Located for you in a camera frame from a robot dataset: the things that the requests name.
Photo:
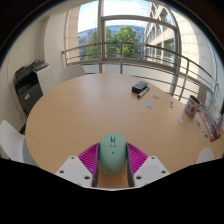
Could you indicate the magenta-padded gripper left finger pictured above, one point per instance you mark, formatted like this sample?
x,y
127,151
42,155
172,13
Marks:
x,y
75,170

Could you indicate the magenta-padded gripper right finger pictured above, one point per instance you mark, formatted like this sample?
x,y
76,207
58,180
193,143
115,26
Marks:
x,y
150,170

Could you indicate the pale green computer mouse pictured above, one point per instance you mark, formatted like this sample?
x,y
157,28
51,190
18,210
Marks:
x,y
112,155

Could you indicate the small white sticker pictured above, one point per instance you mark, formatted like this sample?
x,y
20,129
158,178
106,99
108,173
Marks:
x,y
180,120

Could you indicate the small blue sticker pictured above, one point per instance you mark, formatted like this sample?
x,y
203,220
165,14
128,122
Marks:
x,y
149,105

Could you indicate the small narrow sticker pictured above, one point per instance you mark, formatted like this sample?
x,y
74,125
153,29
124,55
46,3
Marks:
x,y
171,104

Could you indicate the white plastic chair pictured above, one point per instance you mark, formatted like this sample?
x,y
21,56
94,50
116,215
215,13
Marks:
x,y
203,95
11,141
71,73

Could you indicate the pale oval sticker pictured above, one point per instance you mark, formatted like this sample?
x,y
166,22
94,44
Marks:
x,y
156,97

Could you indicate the blue whiteboard marker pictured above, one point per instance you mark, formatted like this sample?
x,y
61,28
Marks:
x,y
143,92

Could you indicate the black whiteboard eraser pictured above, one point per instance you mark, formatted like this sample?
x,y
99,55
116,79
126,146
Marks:
x,y
139,86

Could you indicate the black and white office printer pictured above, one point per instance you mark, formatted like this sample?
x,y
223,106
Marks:
x,y
30,88

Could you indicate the metal balcony railing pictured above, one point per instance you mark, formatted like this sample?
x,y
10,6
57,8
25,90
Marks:
x,y
121,55

